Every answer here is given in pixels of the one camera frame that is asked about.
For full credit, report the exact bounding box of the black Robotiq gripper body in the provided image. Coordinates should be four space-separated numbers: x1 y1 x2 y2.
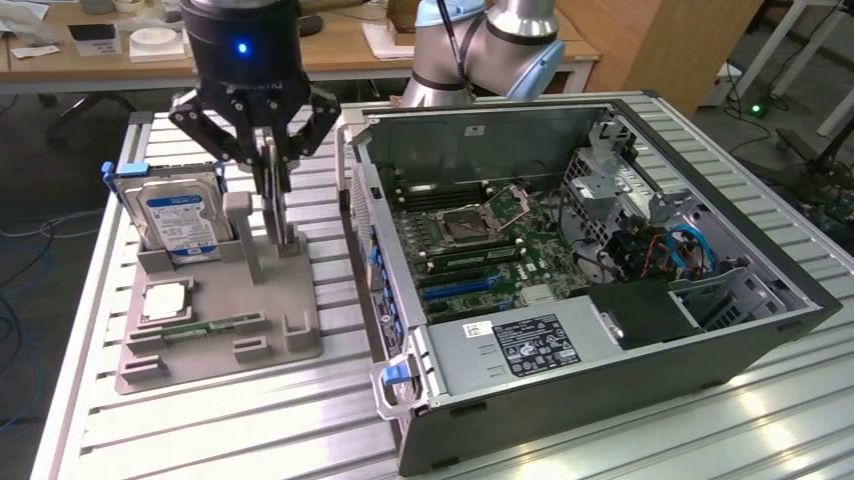
178 0 313 132

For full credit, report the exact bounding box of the graphics card with metal bracket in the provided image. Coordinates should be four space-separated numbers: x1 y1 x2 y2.
255 127 301 247

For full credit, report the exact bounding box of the white square round-hollow block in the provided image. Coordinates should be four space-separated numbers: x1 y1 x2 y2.
127 27 189 64

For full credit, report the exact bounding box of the black office chair base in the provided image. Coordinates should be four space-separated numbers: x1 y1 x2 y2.
39 87 202 149

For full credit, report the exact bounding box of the white paper stack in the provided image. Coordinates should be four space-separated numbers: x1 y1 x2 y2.
364 22 420 62

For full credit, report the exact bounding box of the white box with black top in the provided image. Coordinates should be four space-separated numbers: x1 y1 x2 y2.
66 23 126 58

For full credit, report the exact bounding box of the black RAM slot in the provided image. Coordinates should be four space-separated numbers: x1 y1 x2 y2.
402 186 490 198
400 180 489 192
404 192 493 204
406 198 494 211

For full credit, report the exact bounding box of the wooden desk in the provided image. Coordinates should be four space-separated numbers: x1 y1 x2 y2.
0 0 602 96

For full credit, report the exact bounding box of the grey parts rack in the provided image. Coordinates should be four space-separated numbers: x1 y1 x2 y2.
114 189 325 396

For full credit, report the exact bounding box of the metal socket cover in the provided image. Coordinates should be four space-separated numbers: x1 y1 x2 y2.
484 183 540 226

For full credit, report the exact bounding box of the silver CPU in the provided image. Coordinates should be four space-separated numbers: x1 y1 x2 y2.
142 282 194 320

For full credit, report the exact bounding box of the green RAM stick with label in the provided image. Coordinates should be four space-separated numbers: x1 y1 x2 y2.
426 243 528 272

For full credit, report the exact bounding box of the long black expansion slot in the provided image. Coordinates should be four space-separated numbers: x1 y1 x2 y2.
417 267 500 290

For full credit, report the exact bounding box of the blue expansion slot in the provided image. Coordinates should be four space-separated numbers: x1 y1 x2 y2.
418 278 504 302

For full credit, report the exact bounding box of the green motherboard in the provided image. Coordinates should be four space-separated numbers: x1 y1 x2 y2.
390 179 606 324

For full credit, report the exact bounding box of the tall metal disk bay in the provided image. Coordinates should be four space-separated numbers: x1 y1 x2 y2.
562 146 702 236

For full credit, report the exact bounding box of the grey power supply with label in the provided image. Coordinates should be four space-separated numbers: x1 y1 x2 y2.
420 294 626 397

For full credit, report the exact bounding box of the wooden cabinet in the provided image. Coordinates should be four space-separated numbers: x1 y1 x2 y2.
554 0 768 115

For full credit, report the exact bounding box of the black plastic shroud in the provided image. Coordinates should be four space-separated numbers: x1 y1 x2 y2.
589 278 708 351

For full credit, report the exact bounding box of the low metal disk bay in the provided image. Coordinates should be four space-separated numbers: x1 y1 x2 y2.
669 266 789 332

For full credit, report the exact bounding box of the open black PC case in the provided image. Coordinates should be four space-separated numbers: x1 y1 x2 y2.
331 97 844 477

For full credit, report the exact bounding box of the hard disk with blue bracket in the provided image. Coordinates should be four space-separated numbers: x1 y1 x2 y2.
99 155 234 266

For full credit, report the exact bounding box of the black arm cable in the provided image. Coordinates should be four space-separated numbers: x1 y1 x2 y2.
437 0 477 97

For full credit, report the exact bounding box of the black wire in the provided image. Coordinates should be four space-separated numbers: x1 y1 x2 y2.
552 189 626 286

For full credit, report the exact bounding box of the red wire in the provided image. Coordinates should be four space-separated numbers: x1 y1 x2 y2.
650 234 700 281

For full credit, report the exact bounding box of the blue wire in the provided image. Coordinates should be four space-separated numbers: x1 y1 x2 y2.
665 224 720 275

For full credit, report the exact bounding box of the white table frame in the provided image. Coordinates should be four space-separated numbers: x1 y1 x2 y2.
730 0 854 136

